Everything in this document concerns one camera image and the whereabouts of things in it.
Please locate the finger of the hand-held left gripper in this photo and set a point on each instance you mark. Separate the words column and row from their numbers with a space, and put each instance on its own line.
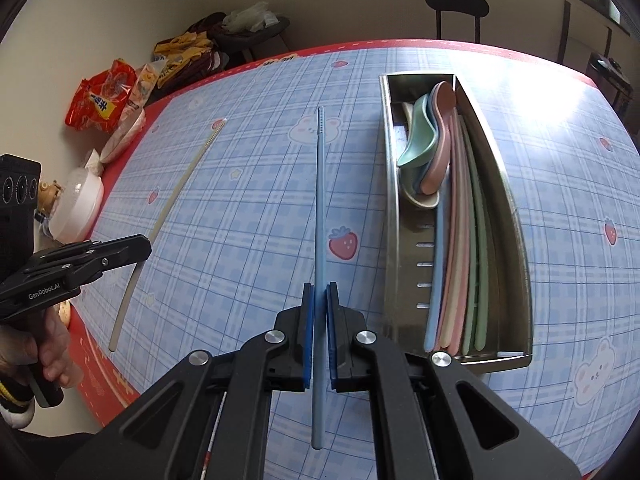
column 55, row 256
column 120, row 255

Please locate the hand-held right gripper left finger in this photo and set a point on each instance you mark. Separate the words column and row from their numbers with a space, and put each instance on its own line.
column 309, row 330

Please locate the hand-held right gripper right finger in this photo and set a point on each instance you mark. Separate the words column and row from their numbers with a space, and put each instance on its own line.
column 331, row 330

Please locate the beige chopstick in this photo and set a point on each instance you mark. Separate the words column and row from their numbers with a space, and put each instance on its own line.
column 165, row 200

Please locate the blue chopstick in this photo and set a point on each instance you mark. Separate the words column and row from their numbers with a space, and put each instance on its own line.
column 434, row 285
column 320, row 210

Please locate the blue spoon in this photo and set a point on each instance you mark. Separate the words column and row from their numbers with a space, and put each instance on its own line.
column 419, row 182

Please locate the metal utensil tray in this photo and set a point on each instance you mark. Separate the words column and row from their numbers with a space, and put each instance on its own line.
column 500, row 260

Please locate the pink spoon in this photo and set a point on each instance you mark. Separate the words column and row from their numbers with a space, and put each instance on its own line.
column 440, row 160

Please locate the green spoon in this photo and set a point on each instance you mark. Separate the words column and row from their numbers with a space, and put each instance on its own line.
column 417, row 145

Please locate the person's left hand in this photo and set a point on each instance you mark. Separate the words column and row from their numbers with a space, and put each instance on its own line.
column 55, row 345

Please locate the white lidded pot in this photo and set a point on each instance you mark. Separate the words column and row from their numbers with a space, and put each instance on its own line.
column 77, row 205

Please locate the white ceramic bowl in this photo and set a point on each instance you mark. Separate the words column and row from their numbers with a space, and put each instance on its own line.
column 125, row 135

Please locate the red snack bag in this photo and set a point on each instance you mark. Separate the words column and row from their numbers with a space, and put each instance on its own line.
column 100, row 95

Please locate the pile of yellow packets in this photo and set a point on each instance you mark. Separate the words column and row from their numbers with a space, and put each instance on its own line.
column 182, row 55

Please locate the dark clothes pile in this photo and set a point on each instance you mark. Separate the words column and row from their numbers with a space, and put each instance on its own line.
column 207, row 30

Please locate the dark round side table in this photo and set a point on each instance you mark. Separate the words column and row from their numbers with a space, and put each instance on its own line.
column 260, row 40

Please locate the white plastic bag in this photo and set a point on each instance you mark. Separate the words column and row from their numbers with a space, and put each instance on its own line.
column 250, row 17

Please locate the black round stool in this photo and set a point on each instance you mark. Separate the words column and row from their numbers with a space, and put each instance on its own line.
column 457, row 2

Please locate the black rice cooker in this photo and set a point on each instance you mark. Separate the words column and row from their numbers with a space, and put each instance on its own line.
column 610, row 80

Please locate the black metal rack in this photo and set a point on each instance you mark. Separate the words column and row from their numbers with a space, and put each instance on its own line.
column 595, row 30

